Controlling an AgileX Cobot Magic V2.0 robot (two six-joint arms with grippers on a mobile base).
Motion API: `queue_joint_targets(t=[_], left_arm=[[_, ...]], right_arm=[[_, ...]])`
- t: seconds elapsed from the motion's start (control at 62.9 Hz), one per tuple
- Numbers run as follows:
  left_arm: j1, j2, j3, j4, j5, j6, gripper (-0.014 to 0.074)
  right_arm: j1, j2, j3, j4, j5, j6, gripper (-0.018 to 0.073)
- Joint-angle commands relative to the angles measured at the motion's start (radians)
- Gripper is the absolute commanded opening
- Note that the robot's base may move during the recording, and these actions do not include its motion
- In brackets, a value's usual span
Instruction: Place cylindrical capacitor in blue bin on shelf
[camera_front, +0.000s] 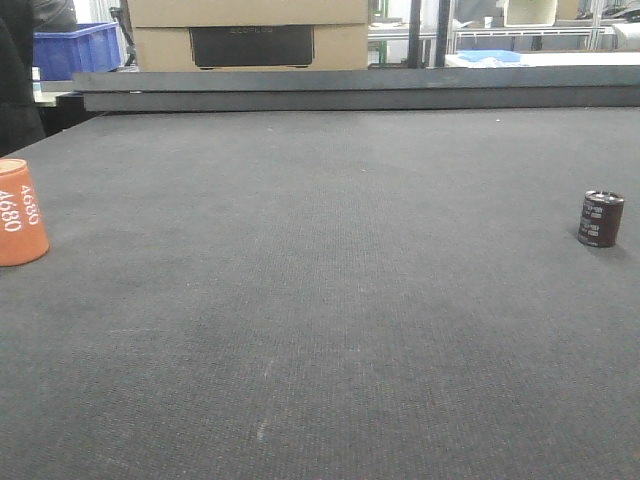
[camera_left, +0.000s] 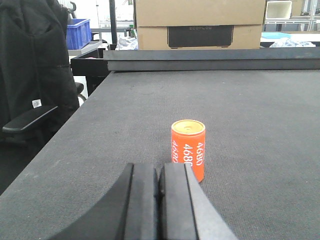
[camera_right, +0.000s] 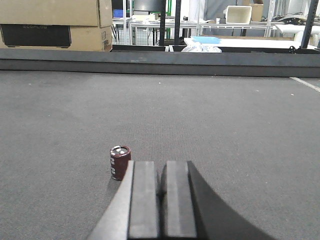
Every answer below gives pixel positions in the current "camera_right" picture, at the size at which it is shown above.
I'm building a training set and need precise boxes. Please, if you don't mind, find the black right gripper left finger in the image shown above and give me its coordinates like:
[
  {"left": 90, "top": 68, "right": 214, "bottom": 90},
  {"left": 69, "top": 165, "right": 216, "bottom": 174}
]
[{"left": 87, "top": 160, "right": 160, "bottom": 240}]

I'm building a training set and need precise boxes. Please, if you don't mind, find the crumpled clear plastic bag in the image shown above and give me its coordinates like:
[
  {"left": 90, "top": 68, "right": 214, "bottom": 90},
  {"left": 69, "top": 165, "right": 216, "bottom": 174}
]
[{"left": 181, "top": 42, "right": 223, "bottom": 53}]

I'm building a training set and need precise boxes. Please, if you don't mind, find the blue sheet on table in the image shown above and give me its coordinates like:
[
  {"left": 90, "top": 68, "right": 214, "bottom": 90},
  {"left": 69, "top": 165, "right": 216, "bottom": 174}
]
[{"left": 191, "top": 36, "right": 221, "bottom": 44}]

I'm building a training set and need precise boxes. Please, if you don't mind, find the large cardboard box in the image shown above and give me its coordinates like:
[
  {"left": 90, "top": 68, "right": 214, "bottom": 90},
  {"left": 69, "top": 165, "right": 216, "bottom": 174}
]
[{"left": 0, "top": 0, "right": 113, "bottom": 52}]

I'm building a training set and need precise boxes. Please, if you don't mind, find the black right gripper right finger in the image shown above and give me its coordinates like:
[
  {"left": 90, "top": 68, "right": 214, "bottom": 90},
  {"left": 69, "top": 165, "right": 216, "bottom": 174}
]
[{"left": 161, "top": 160, "right": 272, "bottom": 240}]

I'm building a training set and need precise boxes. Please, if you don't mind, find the white plastic bin background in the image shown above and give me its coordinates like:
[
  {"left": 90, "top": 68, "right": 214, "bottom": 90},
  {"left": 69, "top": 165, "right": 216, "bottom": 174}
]
[{"left": 223, "top": 5, "right": 252, "bottom": 25}]

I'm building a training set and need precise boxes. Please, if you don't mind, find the dark foam slab stack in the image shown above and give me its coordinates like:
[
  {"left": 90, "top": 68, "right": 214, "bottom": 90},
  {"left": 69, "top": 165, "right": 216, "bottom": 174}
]
[{"left": 0, "top": 48, "right": 320, "bottom": 78}]

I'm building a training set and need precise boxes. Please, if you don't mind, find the maroon cylindrical capacitor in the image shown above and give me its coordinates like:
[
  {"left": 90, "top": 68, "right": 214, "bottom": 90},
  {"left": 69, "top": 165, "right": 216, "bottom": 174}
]
[{"left": 110, "top": 145, "right": 131, "bottom": 181}]

